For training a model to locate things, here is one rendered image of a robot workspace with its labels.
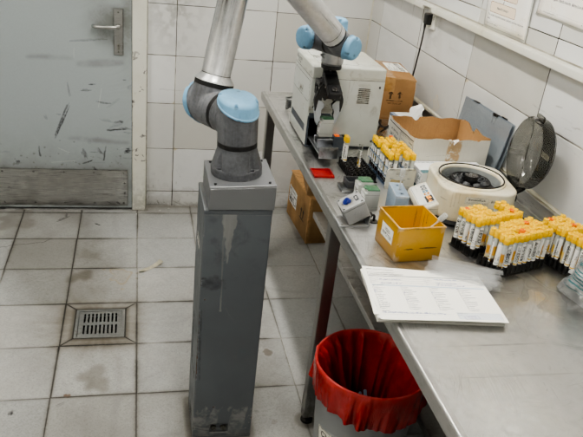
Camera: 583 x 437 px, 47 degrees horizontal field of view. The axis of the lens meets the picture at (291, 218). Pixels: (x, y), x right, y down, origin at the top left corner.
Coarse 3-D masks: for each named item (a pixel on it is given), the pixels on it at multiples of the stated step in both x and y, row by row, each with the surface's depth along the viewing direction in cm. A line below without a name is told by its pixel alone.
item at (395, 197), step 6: (390, 186) 192; (396, 186) 192; (402, 186) 192; (390, 192) 192; (396, 192) 188; (402, 192) 188; (390, 198) 191; (396, 198) 186; (402, 198) 186; (408, 198) 186; (390, 204) 191; (396, 204) 187; (402, 204) 187; (408, 204) 187
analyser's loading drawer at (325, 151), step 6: (312, 138) 241; (318, 138) 236; (324, 138) 237; (312, 144) 236; (318, 144) 232; (324, 144) 233; (330, 144) 233; (318, 150) 230; (324, 150) 228; (330, 150) 228; (336, 150) 229; (318, 156) 228; (324, 156) 229; (330, 156) 229; (336, 156) 230
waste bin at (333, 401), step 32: (320, 352) 207; (352, 352) 219; (384, 352) 218; (320, 384) 199; (352, 384) 223; (384, 384) 220; (416, 384) 203; (320, 416) 206; (352, 416) 193; (384, 416) 192; (416, 416) 199
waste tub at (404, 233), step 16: (384, 208) 179; (400, 208) 180; (416, 208) 182; (384, 224) 176; (400, 224) 182; (416, 224) 184; (432, 224) 177; (384, 240) 176; (400, 240) 169; (416, 240) 170; (432, 240) 172; (400, 256) 171; (416, 256) 173
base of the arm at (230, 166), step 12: (216, 156) 190; (228, 156) 187; (240, 156) 187; (252, 156) 190; (216, 168) 190; (228, 168) 188; (240, 168) 188; (252, 168) 191; (228, 180) 189; (240, 180) 189
